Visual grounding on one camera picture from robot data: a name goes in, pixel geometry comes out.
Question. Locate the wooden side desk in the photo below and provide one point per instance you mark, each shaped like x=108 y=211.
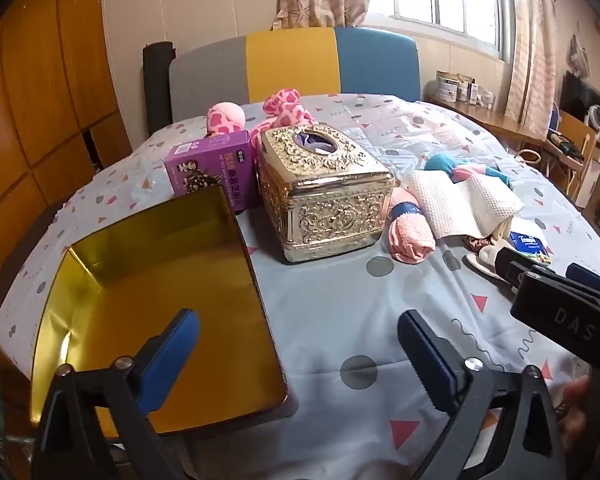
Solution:
x=490 y=117

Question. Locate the teal and pink plush doll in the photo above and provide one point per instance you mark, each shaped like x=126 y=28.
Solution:
x=442 y=162

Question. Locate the pink fuzzy sock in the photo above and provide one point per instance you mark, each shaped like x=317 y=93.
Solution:
x=410 y=235

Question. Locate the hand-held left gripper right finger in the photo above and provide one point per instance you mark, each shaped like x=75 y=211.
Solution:
x=432 y=365

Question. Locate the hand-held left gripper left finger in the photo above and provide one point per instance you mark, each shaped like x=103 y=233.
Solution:
x=172 y=352

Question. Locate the wooden wardrobe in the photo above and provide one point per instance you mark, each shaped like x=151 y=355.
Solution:
x=35 y=110

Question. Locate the purple carton box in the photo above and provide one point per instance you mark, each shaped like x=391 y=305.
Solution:
x=207 y=165

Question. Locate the white waffle cloth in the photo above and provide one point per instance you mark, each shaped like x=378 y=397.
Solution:
x=460 y=200

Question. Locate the grey yellow blue headboard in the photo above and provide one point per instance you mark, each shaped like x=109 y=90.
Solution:
x=290 y=62

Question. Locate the person's right hand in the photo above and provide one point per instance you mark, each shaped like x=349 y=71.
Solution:
x=576 y=405

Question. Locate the gold tin box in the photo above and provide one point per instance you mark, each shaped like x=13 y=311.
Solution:
x=170 y=300

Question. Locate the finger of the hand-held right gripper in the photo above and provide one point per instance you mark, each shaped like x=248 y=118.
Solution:
x=592 y=277
x=517 y=265

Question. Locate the gold sequin bag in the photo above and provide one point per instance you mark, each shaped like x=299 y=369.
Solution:
x=325 y=205

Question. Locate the hanging bag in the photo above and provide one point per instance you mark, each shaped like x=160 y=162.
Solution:
x=577 y=57

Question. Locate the white knit glove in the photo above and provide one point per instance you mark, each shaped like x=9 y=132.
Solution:
x=485 y=262

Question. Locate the white desk fan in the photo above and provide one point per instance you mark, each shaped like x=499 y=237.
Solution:
x=596 y=115

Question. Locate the brown satin scrunchie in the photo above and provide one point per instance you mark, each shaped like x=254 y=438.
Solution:
x=475 y=243

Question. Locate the blue tissue packet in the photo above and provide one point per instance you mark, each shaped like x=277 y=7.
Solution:
x=529 y=247

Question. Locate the wooden chair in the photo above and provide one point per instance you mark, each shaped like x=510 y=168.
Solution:
x=572 y=150

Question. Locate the black monitor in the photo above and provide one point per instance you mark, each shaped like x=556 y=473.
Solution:
x=582 y=95

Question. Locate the row of small cartons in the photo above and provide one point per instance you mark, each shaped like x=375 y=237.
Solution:
x=460 y=87

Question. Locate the pink striped curtain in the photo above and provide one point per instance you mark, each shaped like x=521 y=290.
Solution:
x=530 y=45

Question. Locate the pink spotted plush toy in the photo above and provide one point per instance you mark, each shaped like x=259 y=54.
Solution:
x=225 y=117

